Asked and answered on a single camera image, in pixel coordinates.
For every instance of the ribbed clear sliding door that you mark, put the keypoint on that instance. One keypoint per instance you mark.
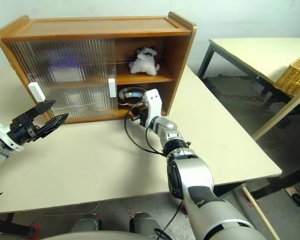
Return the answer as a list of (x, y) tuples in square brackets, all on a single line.
[(22, 65), (97, 55)]

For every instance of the red green white plush toy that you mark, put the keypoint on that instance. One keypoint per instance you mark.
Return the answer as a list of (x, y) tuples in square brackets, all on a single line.
[(143, 63)]

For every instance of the purple tissue pack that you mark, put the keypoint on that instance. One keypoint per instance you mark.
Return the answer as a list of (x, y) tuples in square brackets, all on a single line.
[(65, 67)]

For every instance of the beige side table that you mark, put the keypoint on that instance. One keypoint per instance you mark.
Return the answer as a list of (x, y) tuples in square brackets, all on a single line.
[(252, 55)]

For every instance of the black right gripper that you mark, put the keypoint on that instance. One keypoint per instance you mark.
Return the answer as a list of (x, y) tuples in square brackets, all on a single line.
[(140, 117)]

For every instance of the yellow wicker basket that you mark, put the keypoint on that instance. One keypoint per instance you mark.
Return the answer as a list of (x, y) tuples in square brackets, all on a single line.
[(295, 75)]

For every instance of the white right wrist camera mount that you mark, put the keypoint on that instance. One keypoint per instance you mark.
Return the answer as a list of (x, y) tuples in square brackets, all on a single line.
[(153, 102)]

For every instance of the wooden stick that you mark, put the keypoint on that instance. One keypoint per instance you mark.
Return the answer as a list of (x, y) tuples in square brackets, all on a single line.
[(258, 212)]

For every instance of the wooden cabinet with shelves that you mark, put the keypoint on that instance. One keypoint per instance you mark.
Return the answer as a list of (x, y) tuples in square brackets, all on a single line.
[(102, 26)]

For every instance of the black table leg frame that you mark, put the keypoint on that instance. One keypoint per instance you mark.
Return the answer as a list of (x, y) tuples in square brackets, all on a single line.
[(277, 185), (12, 226)]

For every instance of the dark rounded robot leg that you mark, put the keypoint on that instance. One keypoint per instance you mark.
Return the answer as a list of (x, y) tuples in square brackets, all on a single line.
[(145, 222), (86, 222)]

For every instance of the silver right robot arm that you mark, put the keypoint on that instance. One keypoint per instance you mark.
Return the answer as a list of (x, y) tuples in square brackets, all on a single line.
[(190, 175)]

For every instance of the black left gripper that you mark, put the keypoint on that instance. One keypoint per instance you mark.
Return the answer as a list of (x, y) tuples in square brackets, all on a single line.
[(23, 131)]

